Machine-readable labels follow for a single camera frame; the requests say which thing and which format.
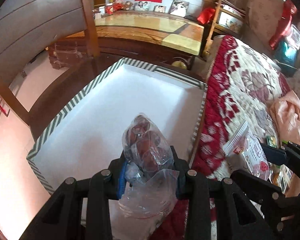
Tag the marble top coffee table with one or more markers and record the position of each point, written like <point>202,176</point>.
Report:
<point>149,36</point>

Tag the green striped cardboard box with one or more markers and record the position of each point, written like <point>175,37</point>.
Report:
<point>86,135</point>

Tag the white pink snack pouch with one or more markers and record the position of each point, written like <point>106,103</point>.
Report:
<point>243,151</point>

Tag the red floral plush blanket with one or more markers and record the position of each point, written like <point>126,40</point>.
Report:
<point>241,85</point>

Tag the pink satin cloth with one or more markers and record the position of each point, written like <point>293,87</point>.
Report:
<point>285,112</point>

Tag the wooden chair frame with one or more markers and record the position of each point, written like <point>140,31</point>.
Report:
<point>28,26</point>

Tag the framed wedding photo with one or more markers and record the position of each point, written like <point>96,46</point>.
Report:
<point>179,8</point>

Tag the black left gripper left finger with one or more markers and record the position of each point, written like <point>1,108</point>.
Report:
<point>79,209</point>

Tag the red plush toy figure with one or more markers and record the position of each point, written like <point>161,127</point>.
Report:
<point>118,5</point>

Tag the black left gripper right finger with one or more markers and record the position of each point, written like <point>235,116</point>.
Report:
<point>233,196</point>

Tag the clear bag of red dates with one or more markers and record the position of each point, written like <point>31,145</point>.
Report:
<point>149,172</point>

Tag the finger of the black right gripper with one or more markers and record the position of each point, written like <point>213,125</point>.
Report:
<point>288,155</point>

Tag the teal plastic bag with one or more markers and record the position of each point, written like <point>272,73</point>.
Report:
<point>285,54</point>

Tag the red hanging bag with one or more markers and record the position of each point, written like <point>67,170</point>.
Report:
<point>283,26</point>

